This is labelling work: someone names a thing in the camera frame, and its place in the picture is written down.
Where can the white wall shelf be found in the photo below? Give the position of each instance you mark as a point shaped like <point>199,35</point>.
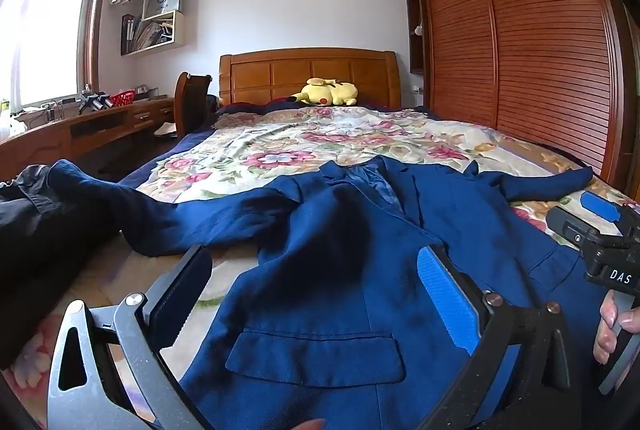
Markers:
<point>180,30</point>

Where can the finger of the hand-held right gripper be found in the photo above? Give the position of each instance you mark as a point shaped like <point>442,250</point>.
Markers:
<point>600,206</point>
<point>572,227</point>

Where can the yellow plush toy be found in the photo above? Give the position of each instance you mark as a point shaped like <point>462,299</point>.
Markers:
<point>330,92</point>

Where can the wooden desk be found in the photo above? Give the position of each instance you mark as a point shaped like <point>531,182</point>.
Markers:
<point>30,145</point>

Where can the metal bowl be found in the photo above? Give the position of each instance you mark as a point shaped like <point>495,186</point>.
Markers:
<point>142,90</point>

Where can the wooden louvred wardrobe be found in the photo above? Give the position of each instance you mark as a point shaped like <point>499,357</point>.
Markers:
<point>525,35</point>

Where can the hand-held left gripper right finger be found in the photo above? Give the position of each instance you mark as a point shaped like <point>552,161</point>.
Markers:
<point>447,300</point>

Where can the black clothes pile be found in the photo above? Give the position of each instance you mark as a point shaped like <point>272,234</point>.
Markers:
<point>45,240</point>

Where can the blue suit jacket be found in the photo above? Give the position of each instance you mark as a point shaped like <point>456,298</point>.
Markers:
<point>325,270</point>

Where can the black metal tool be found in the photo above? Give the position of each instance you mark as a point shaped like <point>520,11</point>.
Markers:
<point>95,101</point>

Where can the stack of papers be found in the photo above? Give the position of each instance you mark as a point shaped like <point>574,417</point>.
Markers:
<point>152,34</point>

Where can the floral blanket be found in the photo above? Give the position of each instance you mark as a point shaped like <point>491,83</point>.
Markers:
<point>310,145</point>

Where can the black binders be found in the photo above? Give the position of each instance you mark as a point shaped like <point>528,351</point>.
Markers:
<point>128,35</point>

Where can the person's right hand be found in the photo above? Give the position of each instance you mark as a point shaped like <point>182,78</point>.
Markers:
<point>606,330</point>

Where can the white paper bag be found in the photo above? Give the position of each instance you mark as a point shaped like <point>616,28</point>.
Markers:
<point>162,2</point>

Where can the wooden framed window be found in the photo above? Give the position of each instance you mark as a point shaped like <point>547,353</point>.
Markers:
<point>45,25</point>

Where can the wooden bed headboard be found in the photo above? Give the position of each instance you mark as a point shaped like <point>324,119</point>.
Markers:
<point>280,75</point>

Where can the red basket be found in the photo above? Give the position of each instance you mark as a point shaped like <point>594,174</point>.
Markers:
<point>122,99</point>

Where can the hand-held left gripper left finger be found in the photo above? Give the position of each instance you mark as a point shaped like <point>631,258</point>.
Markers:
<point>175,300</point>

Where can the wooden chair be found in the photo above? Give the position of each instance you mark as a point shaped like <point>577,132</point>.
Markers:
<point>192,100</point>

